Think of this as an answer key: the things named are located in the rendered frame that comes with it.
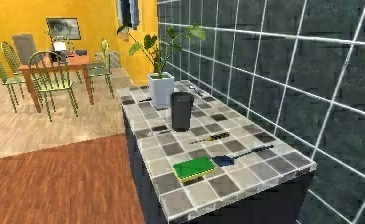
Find framed dark picture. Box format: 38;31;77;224
45;17;82;41

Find brown wooden dining table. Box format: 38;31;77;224
19;53;95;114

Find grey upholstered chair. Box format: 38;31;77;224
11;33;40;66

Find hanging blue and white clothes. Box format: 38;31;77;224
117;0;141;31

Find house plant in white pot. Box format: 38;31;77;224
116;23;207;110

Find green metal chair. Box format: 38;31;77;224
0;40;26;100
28;50;80;123
0;46;26;114
86;37;115;100

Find white box on table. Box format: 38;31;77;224
53;41;68;53

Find black cylindrical container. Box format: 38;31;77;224
170;91;195;133

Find yellow and black screwdriver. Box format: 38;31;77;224
189;131;231;145

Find green and yellow sponge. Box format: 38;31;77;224
172;155;217;183

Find dark blue spatula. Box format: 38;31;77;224
211;144;275;168

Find grey tiled kitchen counter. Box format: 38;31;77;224
117;79;318;224

